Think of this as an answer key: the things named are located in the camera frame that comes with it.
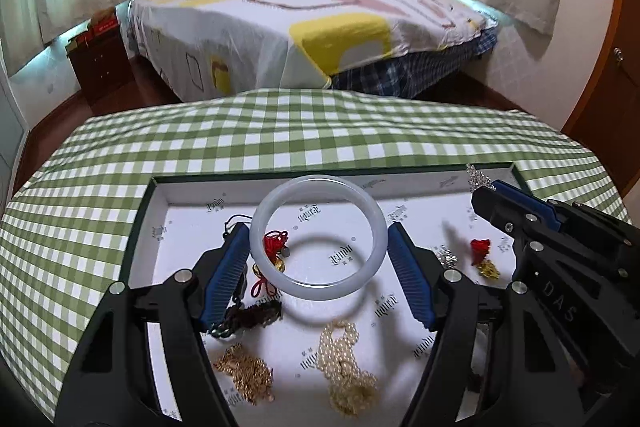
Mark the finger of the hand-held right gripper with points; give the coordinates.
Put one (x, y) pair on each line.
(500, 214)
(530, 202)

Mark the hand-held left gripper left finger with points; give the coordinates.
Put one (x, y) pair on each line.
(227, 277)

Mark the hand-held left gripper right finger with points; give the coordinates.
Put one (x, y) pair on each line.
(412, 277)

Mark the small red gold charm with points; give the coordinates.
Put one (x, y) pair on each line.
(481, 248)

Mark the silver rhinestone brooch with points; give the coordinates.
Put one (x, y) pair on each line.
(446, 257)
(479, 178)

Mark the red knot charm gold bells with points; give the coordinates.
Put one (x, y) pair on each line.
(274, 241)

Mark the dark green jewelry tray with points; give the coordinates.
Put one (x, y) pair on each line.
(295, 347)

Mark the pale jade bangle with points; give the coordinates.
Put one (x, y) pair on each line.
(320, 183)

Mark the wooden door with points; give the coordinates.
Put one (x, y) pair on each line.
(610, 97)

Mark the green checked tablecloth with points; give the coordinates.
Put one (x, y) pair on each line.
(200, 132)

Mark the blue plaid bed skirt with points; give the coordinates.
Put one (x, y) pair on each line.
(400, 72)

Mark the dark wooden nightstand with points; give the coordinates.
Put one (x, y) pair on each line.
(100, 67)

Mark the white printed bed sheet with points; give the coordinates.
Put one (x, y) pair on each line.
(250, 32)

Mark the grey wardrobe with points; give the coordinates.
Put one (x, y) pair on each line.
(10, 142)

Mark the red boxes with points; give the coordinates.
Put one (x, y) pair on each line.
(104, 24)

